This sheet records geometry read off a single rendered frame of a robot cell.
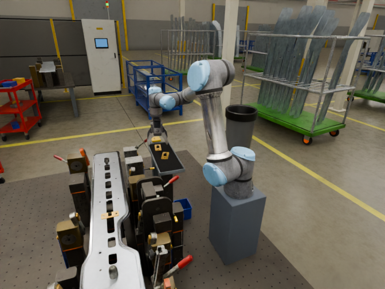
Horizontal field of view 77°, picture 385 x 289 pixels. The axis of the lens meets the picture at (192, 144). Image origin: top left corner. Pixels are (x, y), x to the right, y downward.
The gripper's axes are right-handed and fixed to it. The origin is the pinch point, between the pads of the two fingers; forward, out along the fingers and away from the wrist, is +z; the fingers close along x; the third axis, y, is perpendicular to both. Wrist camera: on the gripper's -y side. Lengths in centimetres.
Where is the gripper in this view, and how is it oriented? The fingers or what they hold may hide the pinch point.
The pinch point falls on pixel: (157, 145)
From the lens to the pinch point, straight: 152.5
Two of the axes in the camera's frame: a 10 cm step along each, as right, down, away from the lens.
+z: -0.2, 9.0, 4.3
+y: -2.0, -4.3, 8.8
